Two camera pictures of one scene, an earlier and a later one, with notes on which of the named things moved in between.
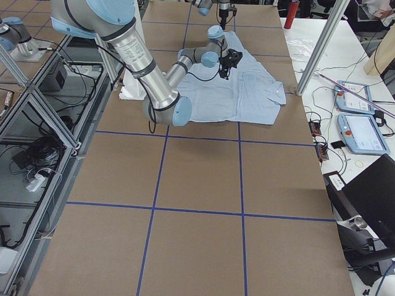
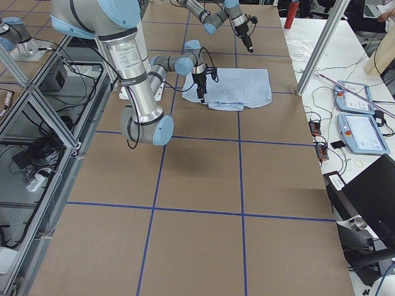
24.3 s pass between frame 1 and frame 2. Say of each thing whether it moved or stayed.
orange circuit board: stayed
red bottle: stayed
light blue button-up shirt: moved
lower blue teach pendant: stayed
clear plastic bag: stayed
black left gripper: moved
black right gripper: moved
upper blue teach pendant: stayed
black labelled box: stayed
